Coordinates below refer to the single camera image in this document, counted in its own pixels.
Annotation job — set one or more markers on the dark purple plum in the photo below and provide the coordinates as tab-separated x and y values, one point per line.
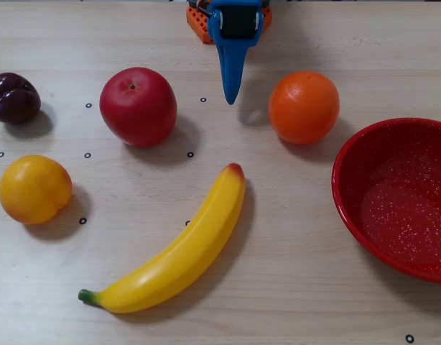
14	100

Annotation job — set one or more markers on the red apple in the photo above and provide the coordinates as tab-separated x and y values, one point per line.
138	108

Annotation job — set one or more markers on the orange fruit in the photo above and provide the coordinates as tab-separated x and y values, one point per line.
303	108

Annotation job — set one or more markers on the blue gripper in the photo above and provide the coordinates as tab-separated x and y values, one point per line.
236	25

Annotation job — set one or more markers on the yellow banana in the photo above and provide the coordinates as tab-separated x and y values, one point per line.
184	251

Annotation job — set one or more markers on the orange robot base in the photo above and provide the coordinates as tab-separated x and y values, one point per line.
197	28

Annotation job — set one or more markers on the red speckled enamel bowl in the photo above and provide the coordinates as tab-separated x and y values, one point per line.
396	215

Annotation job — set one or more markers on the yellow peach fruit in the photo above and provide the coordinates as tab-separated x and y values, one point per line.
33	190

